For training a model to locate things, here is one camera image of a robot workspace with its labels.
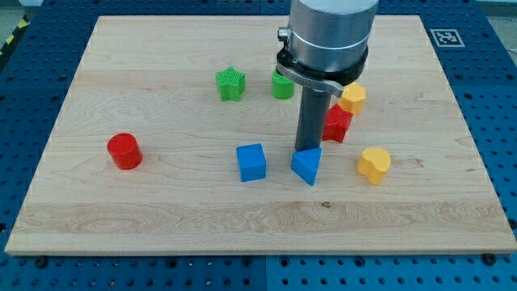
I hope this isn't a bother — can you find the blue triangle block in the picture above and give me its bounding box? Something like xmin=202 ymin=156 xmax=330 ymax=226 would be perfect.
xmin=291 ymin=147 xmax=322 ymax=186

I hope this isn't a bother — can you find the yellow heart block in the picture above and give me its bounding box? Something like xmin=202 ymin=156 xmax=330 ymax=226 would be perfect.
xmin=356 ymin=147 xmax=391 ymax=185

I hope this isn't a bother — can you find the black clamp ring with lever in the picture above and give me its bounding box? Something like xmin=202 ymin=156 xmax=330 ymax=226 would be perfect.
xmin=275 ymin=47 xmax=369 ymax=99

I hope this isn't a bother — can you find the wooden board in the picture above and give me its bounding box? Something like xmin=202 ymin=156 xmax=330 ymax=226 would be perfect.
xmin=6 ymin=15 xmax=516 ymax=256

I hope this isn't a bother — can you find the green star block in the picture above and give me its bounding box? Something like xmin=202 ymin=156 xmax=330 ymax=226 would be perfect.
xmin=216 ymin=66 xmax=246 ymax=101

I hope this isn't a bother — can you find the red cylinder block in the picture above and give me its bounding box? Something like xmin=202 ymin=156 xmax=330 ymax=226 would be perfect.
xmin=107 ymin=133 xmax=143 ymax=170

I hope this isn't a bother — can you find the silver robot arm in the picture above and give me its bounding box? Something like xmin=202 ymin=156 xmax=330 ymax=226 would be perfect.
xmin=278 ymin=0 xmax=379 ymax=72

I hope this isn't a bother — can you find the blue cube block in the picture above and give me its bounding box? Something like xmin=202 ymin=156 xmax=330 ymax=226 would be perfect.
xmin=236 ymin=144 xmax=267 ymax=182

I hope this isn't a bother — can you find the green rounded block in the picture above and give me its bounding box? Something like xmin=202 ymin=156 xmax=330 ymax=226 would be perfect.
xmin=271 ymin=70 xmax=295 ymax=99

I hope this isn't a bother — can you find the red star block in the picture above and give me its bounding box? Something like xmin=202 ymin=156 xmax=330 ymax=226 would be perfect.
xmin=322 ymin=104 xmax=354 ymax=143

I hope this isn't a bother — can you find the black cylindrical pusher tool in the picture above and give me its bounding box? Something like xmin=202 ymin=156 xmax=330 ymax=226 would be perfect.
xmin=295 ymin=86 xmax=331 ymax=151

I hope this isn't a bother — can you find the white fiducial marker tag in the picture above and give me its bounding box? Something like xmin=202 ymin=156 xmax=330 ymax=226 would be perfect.
xmin=431 ymin=28 xmax=464 ymax=48

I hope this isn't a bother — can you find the yellow hexagon block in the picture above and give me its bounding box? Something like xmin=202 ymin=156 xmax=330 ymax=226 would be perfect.
xmin=337 ymin=82 xmax=367 ymax=115

